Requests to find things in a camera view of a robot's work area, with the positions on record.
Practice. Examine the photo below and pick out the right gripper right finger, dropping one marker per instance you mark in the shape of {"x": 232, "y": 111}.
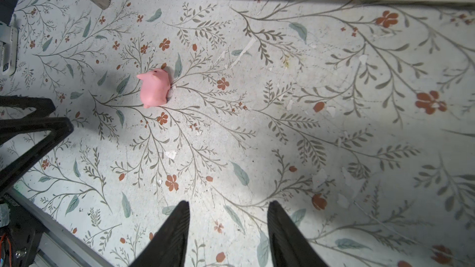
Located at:
{"x": 288, "y": 246}

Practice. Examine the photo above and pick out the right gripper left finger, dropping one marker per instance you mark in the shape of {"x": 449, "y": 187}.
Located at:
{"x": 169, "y": 245}

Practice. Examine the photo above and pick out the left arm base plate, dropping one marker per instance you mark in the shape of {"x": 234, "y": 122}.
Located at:
{"x": 21, "y": 233}

